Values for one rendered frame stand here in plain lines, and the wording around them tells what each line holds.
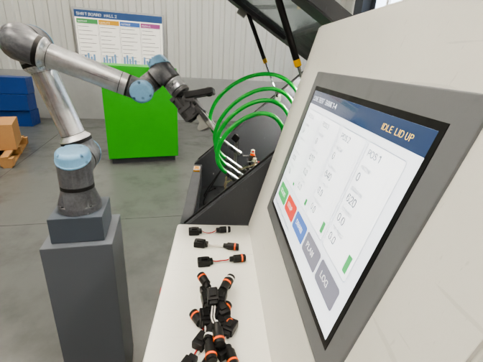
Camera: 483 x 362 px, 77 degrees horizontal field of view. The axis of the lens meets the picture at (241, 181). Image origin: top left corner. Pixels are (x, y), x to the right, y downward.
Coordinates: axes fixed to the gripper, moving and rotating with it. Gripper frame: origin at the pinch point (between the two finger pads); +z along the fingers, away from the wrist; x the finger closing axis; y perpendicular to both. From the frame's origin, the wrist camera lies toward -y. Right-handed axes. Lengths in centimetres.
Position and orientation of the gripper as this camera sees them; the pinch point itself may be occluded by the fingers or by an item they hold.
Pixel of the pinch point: (215, 128)
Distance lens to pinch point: 120.8
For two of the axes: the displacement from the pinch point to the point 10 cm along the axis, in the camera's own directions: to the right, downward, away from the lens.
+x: -1.2, 1.5, -9.8
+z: 6.2, 7.9, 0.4
